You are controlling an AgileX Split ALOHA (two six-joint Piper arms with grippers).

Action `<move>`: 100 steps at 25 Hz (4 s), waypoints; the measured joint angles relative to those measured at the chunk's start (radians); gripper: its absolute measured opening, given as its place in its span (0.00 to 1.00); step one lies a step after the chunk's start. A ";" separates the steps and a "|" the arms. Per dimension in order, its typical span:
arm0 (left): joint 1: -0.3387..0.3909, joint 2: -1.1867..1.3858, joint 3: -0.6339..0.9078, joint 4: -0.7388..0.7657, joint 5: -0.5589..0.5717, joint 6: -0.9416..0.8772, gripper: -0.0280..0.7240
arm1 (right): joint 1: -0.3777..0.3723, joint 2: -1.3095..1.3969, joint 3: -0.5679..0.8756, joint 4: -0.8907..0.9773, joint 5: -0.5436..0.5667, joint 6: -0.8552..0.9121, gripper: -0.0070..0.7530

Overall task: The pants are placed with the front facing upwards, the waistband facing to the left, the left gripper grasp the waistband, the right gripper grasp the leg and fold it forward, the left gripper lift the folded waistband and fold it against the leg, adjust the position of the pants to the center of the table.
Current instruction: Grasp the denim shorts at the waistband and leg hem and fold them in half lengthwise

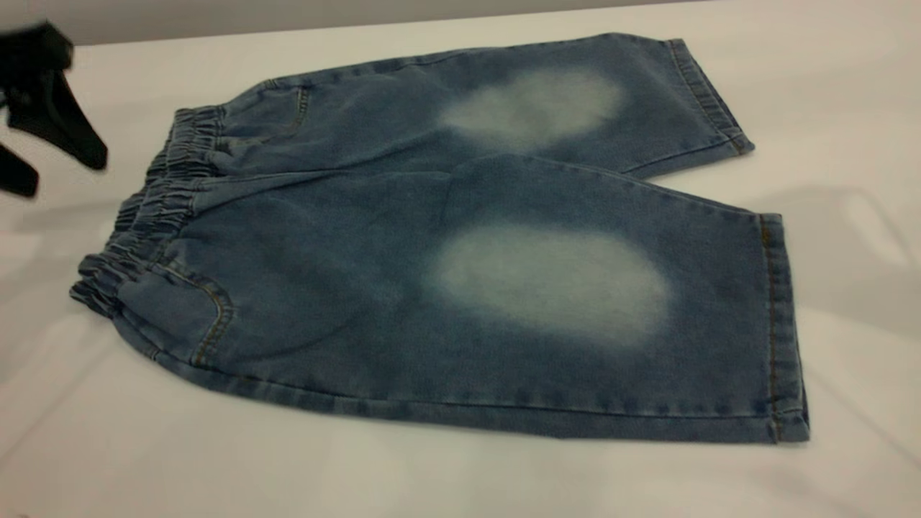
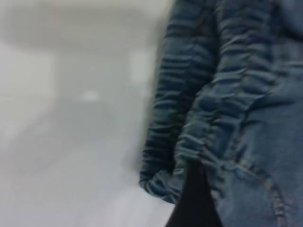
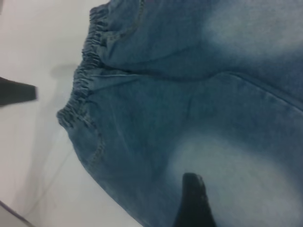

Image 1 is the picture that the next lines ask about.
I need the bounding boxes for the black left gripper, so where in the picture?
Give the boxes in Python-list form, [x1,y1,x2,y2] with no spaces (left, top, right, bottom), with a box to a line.
[0,22,109,199]

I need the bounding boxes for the blue denim shorts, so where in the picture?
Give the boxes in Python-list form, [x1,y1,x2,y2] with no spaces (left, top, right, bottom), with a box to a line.
[70,32,812,443]

